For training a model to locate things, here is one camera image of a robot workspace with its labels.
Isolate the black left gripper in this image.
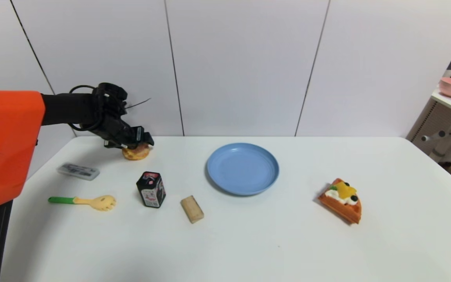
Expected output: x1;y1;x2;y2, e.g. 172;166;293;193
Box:
111;115;155;149

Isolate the pink-topped cream puff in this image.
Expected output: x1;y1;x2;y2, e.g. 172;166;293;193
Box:
122;144;150;161

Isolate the blue plate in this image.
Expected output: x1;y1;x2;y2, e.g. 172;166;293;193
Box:
207;143;280;196

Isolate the black small drink carton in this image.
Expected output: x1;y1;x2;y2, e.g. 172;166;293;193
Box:
136;171;166;208

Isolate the grey transparent plastic case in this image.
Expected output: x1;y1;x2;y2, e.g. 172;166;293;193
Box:
57;163;101;181

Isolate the tan wooden block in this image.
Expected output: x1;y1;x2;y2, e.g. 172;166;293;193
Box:
180;195;205;224

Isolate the waffle slice with fruit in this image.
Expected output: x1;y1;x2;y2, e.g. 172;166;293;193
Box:
318;178;362;224

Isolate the white side shelf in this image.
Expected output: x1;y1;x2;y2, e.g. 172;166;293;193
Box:
406;87;451;165

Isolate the white stand with black knobs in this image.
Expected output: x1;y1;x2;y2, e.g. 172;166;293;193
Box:
421;116;451;164

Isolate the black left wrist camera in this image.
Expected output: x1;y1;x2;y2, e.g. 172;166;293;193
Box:
93;83;128;116

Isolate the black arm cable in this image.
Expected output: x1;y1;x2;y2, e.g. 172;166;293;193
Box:
68;85;101;132

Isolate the yellow pasta fork green handle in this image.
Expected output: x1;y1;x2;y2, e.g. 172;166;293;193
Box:
48;195;117;212

